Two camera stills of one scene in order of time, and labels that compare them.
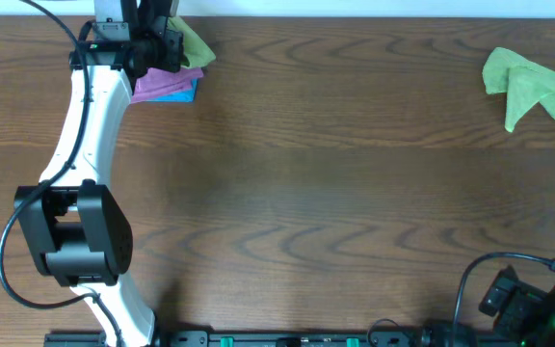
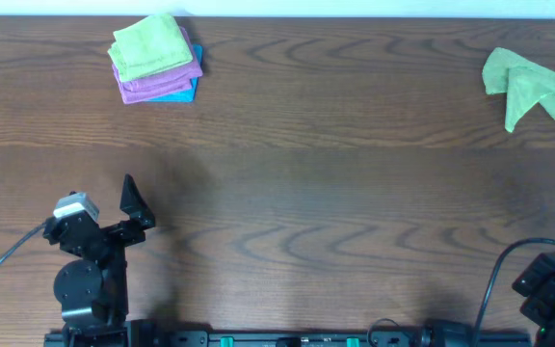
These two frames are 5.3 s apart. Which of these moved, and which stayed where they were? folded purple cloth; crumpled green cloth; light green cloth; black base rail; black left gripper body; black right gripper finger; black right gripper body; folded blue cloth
Moved: black right gripper finger; light green cloth; black right gripper body; black left gripper body
Stayed: black base rail; folded blue cloth; crumpled green cloth; folded purple cloth
